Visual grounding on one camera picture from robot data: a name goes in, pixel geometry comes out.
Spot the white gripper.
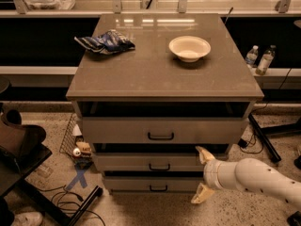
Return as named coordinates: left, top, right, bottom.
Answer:
left=191, top=146, right=236, bottom=204

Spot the grey drawer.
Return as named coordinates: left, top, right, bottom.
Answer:
left=92, top=153, right=204, bottom=172
left=78, top=117, right=248, bottom=144
left=103, top=176, right=203, bottom=193

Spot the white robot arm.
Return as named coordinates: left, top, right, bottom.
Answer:
left=191, top=146, right=301, bottom=210

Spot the grey bottom drawer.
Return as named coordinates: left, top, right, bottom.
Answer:
left=103, top=176, right=203, bottom=193

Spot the grey drawer cabinet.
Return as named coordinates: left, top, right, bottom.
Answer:
left=65, top=13, right=265, bottom=196

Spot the grey top drawer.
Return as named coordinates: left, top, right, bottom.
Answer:
left=78, top=117, right=248, bottom=144

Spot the black stand leg right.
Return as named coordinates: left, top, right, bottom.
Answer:
left=248, top=114, right=281, bottom=163

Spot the black stand leg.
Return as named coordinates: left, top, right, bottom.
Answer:
left=248, top=114, right=281, bottom=163
left=67, top=186, right=103, bottom=226

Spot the black stand leg left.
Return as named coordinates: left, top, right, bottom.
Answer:
left=67, top=186, right=103, bottom=226

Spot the blue tape cross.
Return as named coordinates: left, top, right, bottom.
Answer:
left=66, top=169, right=87, bottom=190

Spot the clear water bottle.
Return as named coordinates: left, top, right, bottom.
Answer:
left=245, top=45, right=259, bottom=68

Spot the white paper bowl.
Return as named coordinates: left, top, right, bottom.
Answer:
left=168, top=36, right=211, bottom=63

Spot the blue chip bag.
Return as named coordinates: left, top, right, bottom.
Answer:
left=74, top=29, right=135, bottom=55

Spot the white sneaker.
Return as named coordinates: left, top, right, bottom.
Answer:
left=11, top=212, right=43, bottom=226

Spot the brown chair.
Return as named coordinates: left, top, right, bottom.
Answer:
left=0, top=109, right=46, bottom=173

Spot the wire mesh basket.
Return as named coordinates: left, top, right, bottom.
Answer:
left=59, top=114, right=92, bottom=168

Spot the black floor cable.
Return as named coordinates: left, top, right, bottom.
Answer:
left=34, top=184, right=107, bottom=226

